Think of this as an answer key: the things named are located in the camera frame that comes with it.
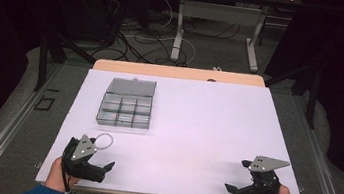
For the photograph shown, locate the black stand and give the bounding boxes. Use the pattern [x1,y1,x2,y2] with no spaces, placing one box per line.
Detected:
[32,27,100,100]
[258,57,324,131]

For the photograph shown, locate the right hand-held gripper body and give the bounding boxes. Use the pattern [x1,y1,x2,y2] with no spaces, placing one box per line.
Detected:
[236,153,292,194]

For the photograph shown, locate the white-legged desk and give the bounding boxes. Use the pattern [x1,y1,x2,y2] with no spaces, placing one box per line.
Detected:
[150,0,306,79]

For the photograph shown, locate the wooden table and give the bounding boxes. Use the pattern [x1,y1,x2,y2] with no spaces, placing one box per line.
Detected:
[34,47,320,194]

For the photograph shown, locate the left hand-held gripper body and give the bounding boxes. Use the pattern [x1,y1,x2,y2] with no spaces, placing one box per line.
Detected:
[59,131,112,184]

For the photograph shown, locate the white bead bracelet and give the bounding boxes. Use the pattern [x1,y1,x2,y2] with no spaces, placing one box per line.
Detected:
[92,130,116,153]

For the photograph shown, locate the clear plastic compartment box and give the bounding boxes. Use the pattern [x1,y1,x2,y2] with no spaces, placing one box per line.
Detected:
[94,73,158,133]

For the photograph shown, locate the black floor socket frame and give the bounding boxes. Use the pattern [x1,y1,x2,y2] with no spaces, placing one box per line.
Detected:
[33,94,57,114]

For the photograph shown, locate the white floor cable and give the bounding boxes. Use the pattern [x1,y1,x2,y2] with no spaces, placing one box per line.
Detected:
[121,0,205,68]

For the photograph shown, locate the bundle of floor cables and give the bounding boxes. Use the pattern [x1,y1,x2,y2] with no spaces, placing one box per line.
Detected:
[90,0,245,77]

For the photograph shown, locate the white table mat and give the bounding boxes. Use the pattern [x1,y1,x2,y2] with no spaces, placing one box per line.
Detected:
[34,58,320,194]

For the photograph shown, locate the person's left hand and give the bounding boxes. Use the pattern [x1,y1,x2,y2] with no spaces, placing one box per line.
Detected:
[43,155,84,194]

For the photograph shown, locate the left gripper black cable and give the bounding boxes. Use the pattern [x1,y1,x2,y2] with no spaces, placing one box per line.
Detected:
[58,159,85,194]

